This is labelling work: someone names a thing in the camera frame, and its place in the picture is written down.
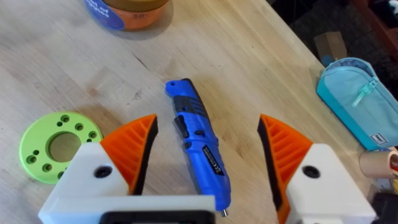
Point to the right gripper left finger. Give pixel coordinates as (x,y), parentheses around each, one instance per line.
(93,174)

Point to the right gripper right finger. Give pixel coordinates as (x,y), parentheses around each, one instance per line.
(311,183)

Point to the blue electric screwdriver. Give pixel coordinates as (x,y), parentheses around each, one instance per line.
(199,146)

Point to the green disc with holes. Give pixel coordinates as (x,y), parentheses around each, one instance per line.
(40,146)

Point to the brown tape roll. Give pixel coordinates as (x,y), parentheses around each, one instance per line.
(377,163)

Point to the light blue zip bag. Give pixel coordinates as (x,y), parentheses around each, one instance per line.
(357,99)

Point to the brown cardboard box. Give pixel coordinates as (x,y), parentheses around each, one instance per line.
(330,46)

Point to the orange toy tub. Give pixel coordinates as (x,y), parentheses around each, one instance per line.
(127,12)

